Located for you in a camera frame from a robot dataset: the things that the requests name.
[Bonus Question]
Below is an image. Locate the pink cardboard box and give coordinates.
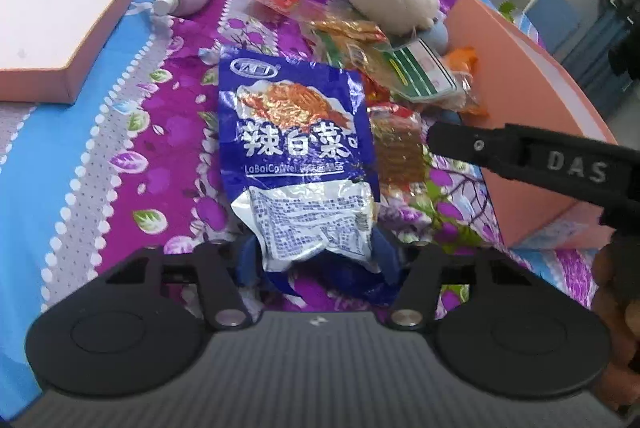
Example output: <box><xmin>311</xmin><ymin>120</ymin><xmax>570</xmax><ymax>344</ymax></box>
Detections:
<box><xmin>445</xmin><ymin>0</ymin><xmax>621</xmax><ymax>250</ymax></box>

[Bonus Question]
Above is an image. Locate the pink box lid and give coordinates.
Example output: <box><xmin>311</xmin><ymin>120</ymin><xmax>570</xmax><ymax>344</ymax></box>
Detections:
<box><xmin>0</xmin><ymin>0</ymin><xmax>175</xmax><ymax>104</ymax></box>

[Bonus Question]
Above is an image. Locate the pile of mixed snack packets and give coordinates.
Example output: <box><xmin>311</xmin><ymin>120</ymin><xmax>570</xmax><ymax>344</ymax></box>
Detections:
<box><xmin>247</xmin><ymin>0</ymin><xmax>490</xmax><ymax>201</ymax></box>

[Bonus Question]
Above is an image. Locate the person's right hand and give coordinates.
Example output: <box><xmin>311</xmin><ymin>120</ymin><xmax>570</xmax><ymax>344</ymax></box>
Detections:
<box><xmin>591</xmin><ymin>237</ymin><xmax>640</xmax><ymax>380</ymax></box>

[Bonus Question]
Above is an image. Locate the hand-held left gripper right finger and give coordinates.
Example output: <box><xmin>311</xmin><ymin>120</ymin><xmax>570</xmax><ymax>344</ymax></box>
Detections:
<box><xmin>372</xmin><ymin>229</ymin><xmax>528</xmax><ymax>331</ymax></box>

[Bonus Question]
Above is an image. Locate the blue snack packet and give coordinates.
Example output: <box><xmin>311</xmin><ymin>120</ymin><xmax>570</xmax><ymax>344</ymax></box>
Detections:
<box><xmin>217</xmin><ymin>55</ymin><xmax>406</xmax><ymax>306</ymax></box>

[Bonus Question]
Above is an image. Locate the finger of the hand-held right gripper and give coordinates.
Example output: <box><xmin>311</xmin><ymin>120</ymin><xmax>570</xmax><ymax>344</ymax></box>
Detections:
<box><xmin>426</xmin><ymin>122</ymin><xmax>514</xmax><ymax>175</ymax></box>

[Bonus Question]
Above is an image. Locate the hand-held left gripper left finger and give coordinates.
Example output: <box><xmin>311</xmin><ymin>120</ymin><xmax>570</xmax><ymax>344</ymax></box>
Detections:
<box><xmin>102</xmin><ymin>238</ymin><xmax>261</xmax><ymax>331</ymax></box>

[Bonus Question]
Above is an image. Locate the blue chair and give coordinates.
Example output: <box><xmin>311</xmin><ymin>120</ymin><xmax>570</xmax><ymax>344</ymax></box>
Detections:
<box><xmin>527</xmin><ymin>0</ymin><xmax>584</xmax><ymax>55</ymax></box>

